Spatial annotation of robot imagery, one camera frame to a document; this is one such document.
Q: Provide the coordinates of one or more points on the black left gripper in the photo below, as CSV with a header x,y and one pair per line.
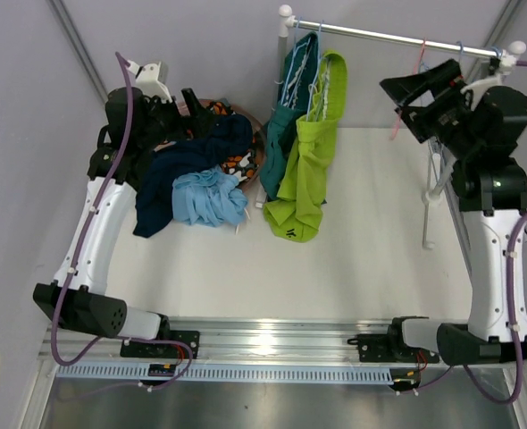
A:
x,y
199,119

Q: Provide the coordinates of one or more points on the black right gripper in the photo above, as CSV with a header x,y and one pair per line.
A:
x,y
444,81

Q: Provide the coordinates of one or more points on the navy blue shorts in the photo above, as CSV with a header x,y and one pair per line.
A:
x,y
230,136

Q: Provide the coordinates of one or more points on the orange camouflage shorts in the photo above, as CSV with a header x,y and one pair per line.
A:
x,y
244,166

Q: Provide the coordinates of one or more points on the light blue shorts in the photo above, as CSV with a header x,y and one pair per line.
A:
x,y
210,198

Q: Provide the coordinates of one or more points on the pink wire hanger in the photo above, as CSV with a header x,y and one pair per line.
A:
x,y
416,69

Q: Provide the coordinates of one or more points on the blue wire hanger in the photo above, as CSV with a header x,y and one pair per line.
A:
x,y
498,52

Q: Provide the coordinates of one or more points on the teal green shorts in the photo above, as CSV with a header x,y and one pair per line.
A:
x,y
281,134

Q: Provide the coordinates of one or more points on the lime green shorts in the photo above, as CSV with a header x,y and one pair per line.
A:
x,y
296,214

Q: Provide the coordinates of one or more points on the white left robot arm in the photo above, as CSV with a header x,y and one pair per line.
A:
x,y
138,127

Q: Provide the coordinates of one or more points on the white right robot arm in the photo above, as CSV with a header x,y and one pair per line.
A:
x,y
491,188

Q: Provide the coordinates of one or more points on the pink translucent plastic basin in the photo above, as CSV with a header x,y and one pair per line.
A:
x,y
257,132

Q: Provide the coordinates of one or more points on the silver clothes rack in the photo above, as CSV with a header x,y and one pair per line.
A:
x,y
286,43

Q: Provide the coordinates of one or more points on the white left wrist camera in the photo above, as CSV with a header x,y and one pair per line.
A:
x,y
151,79

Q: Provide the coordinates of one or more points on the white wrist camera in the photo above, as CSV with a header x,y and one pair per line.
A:
x,y
499,67
151,79

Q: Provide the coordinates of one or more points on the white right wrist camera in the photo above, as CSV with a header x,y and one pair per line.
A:
x,y
499,67

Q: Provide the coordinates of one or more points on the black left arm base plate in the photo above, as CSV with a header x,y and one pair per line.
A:
x,y
134,349

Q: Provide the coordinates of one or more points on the aluminium mounting rail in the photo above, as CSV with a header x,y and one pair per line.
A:
x,y
245,351

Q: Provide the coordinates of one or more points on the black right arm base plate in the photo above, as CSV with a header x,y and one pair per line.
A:
x,y
389,348

